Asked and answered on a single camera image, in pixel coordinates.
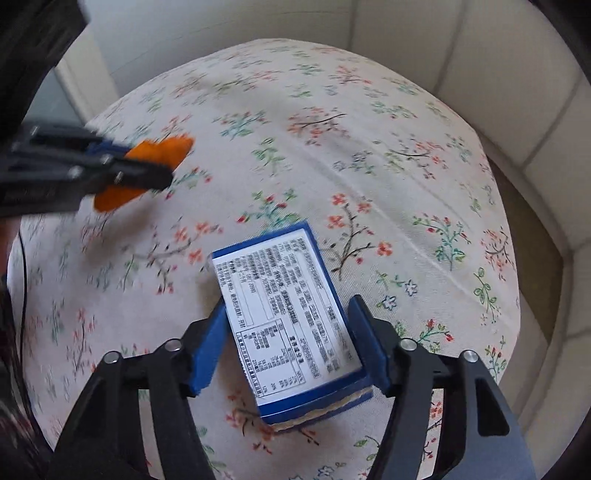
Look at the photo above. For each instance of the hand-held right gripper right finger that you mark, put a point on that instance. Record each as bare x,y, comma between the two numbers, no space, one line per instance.
369,346

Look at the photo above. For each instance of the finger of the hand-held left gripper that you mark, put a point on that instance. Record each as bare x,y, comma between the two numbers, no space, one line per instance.
129,175
69,141

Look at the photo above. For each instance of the blue box with white label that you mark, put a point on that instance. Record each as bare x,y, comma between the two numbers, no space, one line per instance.
286,314

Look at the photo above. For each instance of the brown floor mat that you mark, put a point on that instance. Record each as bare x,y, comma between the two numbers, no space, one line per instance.
531,258

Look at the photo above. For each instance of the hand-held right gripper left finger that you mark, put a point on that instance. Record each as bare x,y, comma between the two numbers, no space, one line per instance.
210,350

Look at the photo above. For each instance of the floral tablecloth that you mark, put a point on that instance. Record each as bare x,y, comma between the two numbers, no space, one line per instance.
323,184

